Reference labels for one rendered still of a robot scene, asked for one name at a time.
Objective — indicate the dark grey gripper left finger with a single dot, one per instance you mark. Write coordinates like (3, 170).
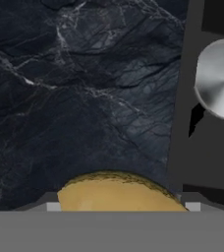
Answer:
(50, 203)

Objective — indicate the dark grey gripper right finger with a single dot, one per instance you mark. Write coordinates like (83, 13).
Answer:
(199, 204)

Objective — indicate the yellow sponge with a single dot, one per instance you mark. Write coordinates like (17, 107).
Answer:
(117, 193)

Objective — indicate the dark grey hob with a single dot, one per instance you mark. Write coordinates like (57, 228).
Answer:
(209, 147)

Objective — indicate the silver round hob knob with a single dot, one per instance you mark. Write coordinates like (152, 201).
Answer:
(219, 78)

